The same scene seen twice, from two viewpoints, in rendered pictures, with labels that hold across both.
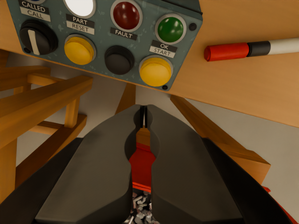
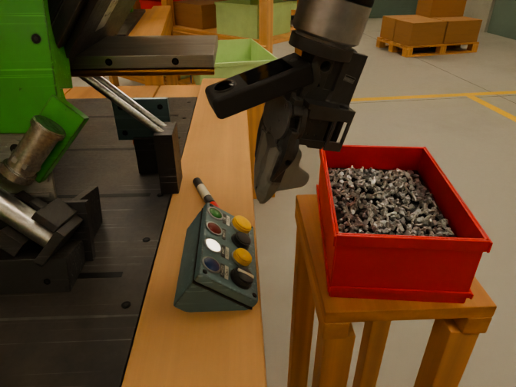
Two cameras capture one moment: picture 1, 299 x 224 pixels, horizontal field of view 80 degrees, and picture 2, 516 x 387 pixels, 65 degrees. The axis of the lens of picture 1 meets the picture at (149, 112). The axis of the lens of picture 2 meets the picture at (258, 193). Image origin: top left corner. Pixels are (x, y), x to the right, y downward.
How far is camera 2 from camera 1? 0.47 m
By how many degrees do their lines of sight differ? 52
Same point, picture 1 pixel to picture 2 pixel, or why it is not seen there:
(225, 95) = (244, 207)
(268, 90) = (233, 192)
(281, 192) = not seen: hidden behind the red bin
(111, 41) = (229, 241)
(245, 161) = (302, 208)
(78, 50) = (242, 251)
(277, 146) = not seen: hidden behind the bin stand
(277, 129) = (282, 258)
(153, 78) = (245, 222)
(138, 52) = (232, 231)
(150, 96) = not seen: outside the picture
